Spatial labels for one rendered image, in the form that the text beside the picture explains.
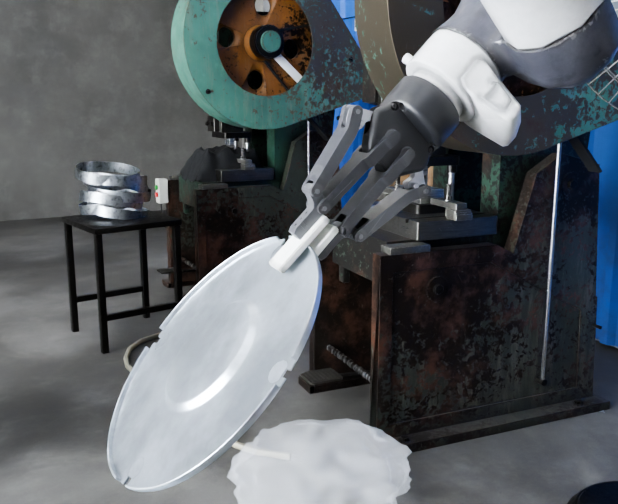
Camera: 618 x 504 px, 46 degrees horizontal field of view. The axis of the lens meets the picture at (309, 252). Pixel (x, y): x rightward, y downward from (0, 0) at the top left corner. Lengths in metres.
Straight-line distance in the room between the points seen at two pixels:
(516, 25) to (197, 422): 0.45
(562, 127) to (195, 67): 1.83
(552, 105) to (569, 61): 1.46
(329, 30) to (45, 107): 3.70
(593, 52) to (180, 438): 0.51
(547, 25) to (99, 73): 6.40
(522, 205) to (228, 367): 1.86
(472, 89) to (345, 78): 3.07
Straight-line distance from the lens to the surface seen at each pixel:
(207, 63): 3.47
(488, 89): 0.74
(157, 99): 7.08
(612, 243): 3.34
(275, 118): 3.61
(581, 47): 0.71
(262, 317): 0.70
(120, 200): 3.23
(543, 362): 2.60
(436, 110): 0.73
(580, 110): 2.25
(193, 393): 0.70
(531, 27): 0.69
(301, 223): 0.71
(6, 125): 6.89
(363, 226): 0.74
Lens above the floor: 1.08
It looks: 12 degrees down
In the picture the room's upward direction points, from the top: straight up
